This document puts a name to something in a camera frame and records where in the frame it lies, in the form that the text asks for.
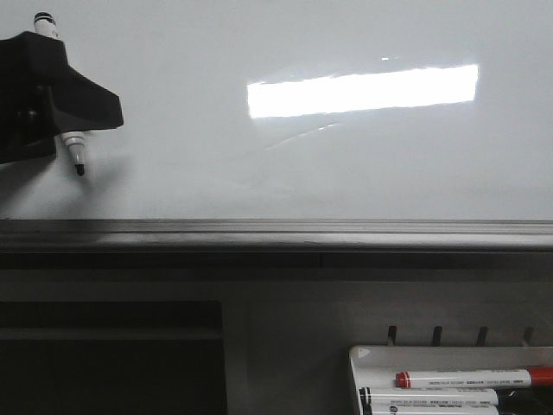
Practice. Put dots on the black whiteboard marker with magnet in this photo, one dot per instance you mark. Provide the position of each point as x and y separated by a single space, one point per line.
74 141

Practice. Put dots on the black capped whiteboard marker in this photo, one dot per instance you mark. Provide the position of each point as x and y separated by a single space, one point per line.
427 396

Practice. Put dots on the white marker tray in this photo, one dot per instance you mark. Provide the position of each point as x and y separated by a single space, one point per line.
378 365

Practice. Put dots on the white whiteboard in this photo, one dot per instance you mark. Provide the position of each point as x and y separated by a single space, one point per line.
344 124

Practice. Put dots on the red capped whiteboard marker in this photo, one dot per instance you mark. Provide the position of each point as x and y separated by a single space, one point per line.
484 378

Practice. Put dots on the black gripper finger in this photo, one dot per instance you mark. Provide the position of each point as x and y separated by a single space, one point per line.
27 123
36 75

